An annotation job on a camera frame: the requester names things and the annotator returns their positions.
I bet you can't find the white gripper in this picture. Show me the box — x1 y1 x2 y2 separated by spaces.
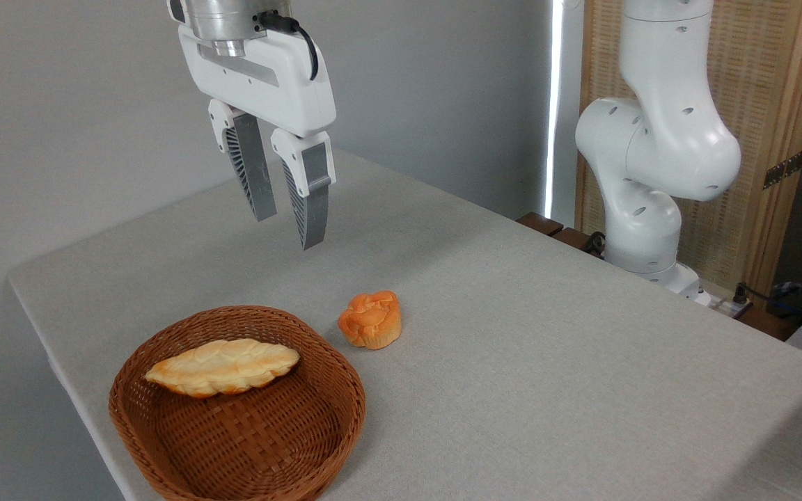
178 26 337 251

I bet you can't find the long golden bread loaf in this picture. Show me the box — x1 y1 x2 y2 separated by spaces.
145 338 301 399

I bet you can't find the orange muffin shaped bread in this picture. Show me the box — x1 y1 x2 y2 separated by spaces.
338 290 402 350

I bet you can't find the brown wicker basket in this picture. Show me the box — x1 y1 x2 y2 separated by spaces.
109 305 367 501

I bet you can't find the dark brown wooden block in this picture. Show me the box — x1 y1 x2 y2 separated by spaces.
553 227 605 257
516 212 565 237

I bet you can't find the white power strip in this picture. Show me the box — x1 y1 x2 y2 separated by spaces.
693 289 754 321

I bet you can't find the wooden rattan folding screen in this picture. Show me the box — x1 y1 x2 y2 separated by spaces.
575 0 802 300

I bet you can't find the metal screen hinge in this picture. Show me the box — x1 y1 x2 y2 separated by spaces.
763 150 802 190

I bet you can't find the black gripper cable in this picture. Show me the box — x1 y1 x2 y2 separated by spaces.
260 10 320 81

